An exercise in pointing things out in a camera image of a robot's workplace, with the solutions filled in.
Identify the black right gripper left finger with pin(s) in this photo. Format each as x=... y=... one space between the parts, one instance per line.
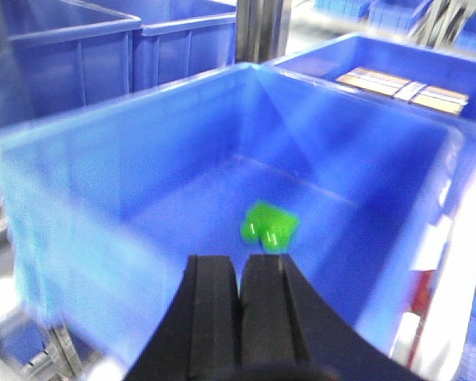
x=199 y=333

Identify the blue bin with cardboard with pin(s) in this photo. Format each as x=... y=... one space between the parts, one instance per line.
x=332 y=58

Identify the blue bin back middle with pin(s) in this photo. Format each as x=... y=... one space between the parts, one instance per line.
x=173 y=40

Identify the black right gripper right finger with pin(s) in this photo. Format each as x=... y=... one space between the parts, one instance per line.
x=286 y=325

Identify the large blue target bin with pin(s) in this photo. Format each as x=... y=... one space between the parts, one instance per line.
x=106 y=203

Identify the flat cardboard package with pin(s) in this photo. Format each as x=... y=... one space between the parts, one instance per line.
x=406 y=90

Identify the green stepped block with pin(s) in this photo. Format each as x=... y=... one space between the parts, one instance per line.
x=270 y=226

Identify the blue bin far left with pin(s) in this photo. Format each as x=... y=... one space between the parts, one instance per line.
x=57 y=56

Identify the metal support column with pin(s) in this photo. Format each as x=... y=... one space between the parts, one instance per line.
x=262 y=29

